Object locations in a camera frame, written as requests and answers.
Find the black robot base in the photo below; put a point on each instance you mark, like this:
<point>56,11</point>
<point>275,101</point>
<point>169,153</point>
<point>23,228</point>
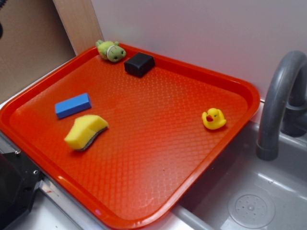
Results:
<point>19,182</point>

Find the yellow sponge with grey pad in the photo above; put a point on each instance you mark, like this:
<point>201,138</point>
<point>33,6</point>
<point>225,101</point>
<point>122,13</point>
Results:
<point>84,131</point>

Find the red plastic tray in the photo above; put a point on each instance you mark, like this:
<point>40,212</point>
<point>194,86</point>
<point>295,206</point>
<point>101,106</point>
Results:
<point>156,145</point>

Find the black cube block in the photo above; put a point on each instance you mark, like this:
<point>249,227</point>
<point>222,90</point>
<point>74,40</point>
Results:
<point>139,64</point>

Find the yellow rubber duck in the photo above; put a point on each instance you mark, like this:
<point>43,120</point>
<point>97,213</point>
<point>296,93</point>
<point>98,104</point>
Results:
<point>213,119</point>

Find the green plush toy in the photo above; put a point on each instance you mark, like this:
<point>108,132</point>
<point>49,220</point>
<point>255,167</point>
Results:
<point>110,51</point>

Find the blue rectangular block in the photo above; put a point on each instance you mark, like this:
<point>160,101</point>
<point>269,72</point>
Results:
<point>73,105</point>

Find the grey plastic sink basin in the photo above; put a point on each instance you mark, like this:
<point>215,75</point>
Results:
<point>239,191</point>

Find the wooden board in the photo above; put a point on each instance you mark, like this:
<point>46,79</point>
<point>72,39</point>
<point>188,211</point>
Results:
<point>80,23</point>

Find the grey plastic faucet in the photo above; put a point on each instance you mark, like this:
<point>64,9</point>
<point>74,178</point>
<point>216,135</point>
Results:
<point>285,107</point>

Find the brown cardboard panel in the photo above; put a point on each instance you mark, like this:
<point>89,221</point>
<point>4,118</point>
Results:
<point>34,42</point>

